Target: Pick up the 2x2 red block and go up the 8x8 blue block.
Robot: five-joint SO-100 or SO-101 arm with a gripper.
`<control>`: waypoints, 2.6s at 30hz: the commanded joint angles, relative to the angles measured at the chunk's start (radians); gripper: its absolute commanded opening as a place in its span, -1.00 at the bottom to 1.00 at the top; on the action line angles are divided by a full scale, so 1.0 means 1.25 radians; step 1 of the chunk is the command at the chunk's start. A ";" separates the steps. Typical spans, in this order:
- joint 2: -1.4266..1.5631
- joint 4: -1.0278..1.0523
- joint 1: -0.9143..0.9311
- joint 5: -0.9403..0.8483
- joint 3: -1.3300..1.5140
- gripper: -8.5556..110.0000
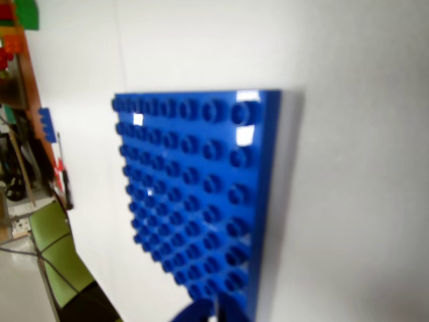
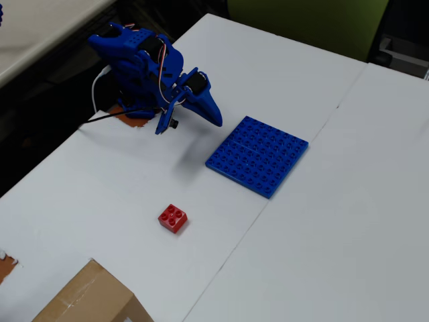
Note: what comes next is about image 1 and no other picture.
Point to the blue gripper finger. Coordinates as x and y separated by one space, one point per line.
233 312
199 313

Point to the small blue toy block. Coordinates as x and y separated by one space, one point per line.
47 124

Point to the orange toy block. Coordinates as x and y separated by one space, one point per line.
12 43

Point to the red toy block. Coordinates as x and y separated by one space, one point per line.
6 11

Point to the blue 8x8 studded plate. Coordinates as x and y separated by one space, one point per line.
201 201

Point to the red and black tool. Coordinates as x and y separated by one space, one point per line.
60 172

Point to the light wooden stick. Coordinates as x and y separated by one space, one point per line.
21 164

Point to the brown wooden board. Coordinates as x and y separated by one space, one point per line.
33 100

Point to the green toy baseplate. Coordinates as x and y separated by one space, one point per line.
28 15

